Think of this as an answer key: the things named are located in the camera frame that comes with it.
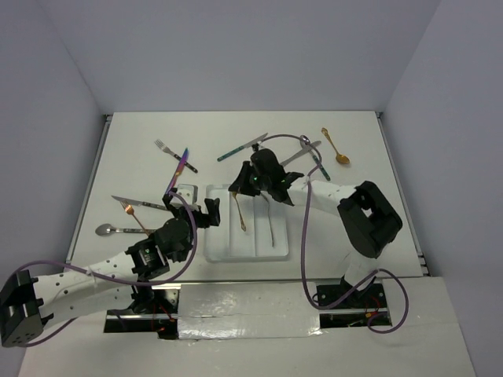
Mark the iridescent rainbow knife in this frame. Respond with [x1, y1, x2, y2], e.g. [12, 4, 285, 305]
[164, 148, 189, 195]

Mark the plain silver fork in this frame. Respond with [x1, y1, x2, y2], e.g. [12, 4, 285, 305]
[263, 195, 275, 248]

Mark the ornate gold spoon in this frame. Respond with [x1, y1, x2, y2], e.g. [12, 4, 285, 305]
[230, 191, 247, 232]

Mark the copper fork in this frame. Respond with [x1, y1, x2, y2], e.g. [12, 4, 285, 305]
[119, 200, 151, 236]

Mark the ornate silver knife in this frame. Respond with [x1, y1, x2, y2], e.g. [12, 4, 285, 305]
[280, 140, 321, 167]

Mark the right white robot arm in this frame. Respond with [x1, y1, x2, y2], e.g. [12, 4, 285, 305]
[229, 148, 403, 310]

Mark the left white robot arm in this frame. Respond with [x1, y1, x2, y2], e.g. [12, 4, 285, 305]
[1, 191, 221, 347]

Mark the white three-compartment cutlery tray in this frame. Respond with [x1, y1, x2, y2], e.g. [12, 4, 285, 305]
[203, 185, 289, 263]

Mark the gold spoon far right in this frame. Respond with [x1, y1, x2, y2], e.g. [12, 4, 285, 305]
[321, 127, 351, 165]

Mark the white foil-covered base board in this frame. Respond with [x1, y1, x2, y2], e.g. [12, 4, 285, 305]
[178, 282, 321, 340]

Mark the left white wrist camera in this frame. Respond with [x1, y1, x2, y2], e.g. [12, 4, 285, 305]
[178, 184, 198, 204]

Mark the knife with black handle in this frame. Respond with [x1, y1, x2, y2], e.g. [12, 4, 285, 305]
[111, 195, 168, 211]

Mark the knife with teal handle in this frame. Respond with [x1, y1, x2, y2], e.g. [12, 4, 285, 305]
[216, 133, 268, 162]

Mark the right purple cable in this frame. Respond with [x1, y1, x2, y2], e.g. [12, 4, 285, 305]
[253, 133, 410, 334]

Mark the purple cable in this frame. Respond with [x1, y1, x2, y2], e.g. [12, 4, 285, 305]
[15, 187, 197, 346]
[253, 133, 410, 334]

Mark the spoon with teal handle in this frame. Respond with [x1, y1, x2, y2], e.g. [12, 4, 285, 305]
[299, 135, 331, 181]

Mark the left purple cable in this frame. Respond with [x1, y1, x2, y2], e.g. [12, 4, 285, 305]
[15, 187, 197, 346]

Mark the fork with black handle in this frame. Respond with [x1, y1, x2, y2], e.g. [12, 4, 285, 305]
[154, 139, 199, 174]

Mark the spoon with black handle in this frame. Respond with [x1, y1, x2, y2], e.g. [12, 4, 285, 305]
[95, 223, 145, 236]

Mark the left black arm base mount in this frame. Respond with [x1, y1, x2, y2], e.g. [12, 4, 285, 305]
[103, 284, 181, 340]

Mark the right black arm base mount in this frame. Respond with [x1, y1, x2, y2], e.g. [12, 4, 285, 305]
[312, 282, 391, 329]

